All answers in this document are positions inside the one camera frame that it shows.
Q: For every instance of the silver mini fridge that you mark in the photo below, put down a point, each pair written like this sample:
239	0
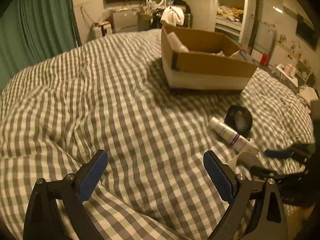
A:
124	21

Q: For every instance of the grey sock purple cuff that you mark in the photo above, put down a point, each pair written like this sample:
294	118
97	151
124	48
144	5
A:
242	55

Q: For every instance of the white plush toy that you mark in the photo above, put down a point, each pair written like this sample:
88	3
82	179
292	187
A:
221	54

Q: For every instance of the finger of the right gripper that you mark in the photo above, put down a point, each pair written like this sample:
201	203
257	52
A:
283	154
263	173

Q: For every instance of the large green curtain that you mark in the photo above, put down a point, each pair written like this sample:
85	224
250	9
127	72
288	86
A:
33	31

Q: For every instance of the white plastic bottle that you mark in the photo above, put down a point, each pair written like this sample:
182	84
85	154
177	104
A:
176	44

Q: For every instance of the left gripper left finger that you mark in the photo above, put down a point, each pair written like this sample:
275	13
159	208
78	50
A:
43	220

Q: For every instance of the small white side table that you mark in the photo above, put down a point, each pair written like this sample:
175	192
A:
286	73

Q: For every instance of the white cosmetic tube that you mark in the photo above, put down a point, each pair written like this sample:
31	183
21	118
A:
232	137

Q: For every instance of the white suitcase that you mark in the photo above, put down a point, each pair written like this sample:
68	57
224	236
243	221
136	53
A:
101	29

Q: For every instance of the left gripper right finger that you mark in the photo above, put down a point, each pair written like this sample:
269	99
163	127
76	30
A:
267	219

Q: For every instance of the white wardrobe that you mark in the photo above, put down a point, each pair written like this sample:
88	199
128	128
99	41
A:
229	17

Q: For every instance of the grey checkered bed quilt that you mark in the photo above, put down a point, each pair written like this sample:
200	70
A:
112	94

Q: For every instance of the black tape roll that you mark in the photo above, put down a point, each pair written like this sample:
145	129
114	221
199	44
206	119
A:
240	119

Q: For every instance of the brown cardboard box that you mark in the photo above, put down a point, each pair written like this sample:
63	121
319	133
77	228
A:
199	69

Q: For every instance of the black range hood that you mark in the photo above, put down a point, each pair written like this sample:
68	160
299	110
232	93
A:
306	32

